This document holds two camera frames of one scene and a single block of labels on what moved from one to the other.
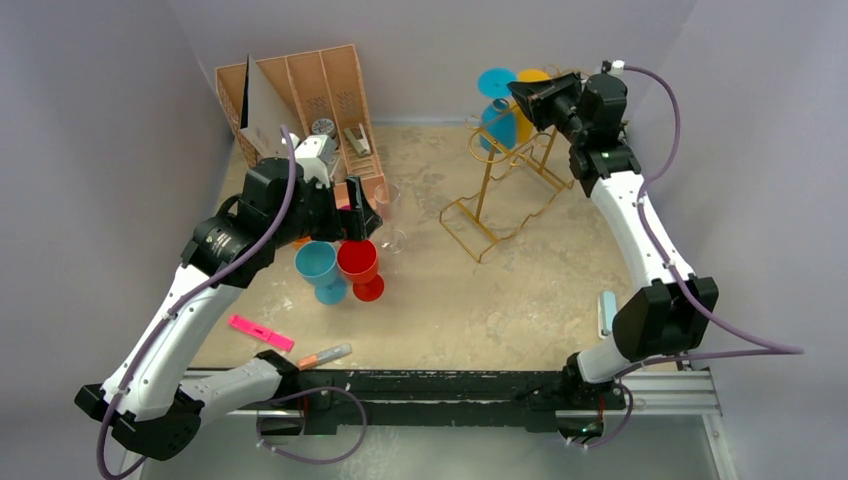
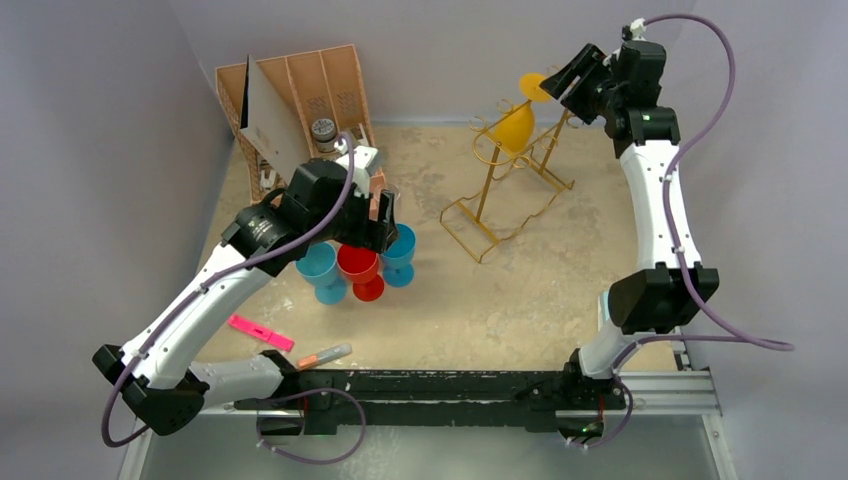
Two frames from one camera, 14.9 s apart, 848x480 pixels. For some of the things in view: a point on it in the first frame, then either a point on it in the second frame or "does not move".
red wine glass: (358, 262) does not move
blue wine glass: (498, 126) → (399, 257)
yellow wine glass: (525, 128) does not move
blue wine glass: (315, 263) does not move
